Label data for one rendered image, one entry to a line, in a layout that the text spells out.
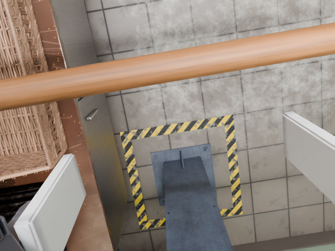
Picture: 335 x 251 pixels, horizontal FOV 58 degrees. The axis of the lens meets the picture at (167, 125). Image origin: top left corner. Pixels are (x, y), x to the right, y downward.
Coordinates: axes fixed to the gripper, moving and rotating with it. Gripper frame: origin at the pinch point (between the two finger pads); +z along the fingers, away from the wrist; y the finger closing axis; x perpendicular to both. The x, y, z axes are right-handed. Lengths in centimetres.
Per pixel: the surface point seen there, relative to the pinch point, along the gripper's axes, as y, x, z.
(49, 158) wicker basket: -34, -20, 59
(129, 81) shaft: -3.4, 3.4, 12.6
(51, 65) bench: -32, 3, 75
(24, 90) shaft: -13.3, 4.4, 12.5
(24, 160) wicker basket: -45, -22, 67
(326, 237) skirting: 74, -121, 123
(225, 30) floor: 33, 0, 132
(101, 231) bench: -31, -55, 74
